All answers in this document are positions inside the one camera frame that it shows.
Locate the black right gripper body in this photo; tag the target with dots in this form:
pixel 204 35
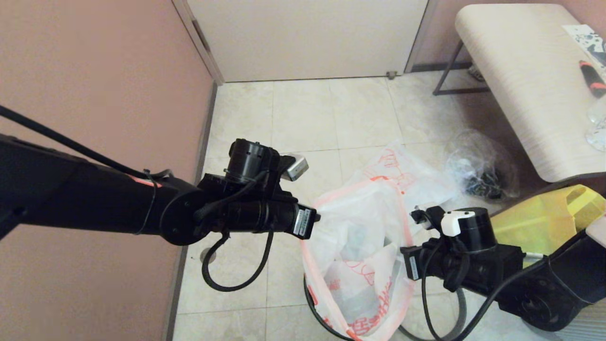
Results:
pixel 478 265

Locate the black trash bin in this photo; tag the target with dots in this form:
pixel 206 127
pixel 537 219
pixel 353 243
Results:
pixel 315 312

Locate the printed white paper sheet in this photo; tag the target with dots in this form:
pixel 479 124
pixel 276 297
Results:
pixel 587 38

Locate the small metal door stop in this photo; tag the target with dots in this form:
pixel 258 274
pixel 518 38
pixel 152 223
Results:
pixel 391 75

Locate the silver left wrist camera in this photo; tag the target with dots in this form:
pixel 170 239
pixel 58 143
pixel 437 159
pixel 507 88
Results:
pixel 296 166

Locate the clear bag with black items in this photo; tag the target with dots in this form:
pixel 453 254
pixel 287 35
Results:
pixel 478 170

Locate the grey ribbed bin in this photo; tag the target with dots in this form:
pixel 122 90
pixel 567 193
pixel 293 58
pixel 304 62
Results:
pixel 592 327

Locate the grey baseboard strip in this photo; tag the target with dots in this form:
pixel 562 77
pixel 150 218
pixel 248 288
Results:
pixel 206 123

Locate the clear crumpled plastic bottle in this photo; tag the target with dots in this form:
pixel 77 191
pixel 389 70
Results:
pixel 597 132

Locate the round grey floor disc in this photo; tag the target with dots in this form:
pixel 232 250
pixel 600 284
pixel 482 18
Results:
pixel 207 255

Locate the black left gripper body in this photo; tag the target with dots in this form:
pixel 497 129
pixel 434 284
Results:
pixel 255 213

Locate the black orange tool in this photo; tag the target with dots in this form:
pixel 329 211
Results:
pixel 594 80

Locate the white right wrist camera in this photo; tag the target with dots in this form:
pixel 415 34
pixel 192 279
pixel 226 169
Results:
pixel 454 222

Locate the yellow fabric tote bag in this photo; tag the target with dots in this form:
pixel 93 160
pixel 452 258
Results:
pixel 535 222

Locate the white red-print plastic bag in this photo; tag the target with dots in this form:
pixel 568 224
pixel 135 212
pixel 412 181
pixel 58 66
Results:
pixel 360 227

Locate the small grey floor object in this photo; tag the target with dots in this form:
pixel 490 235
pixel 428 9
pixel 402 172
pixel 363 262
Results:
pixel 475 73

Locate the white wood-grain table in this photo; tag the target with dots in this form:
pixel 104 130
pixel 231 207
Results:
pixel 521 71

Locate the white door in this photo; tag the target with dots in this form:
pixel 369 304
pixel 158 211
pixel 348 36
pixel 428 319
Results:
pixel 307 38

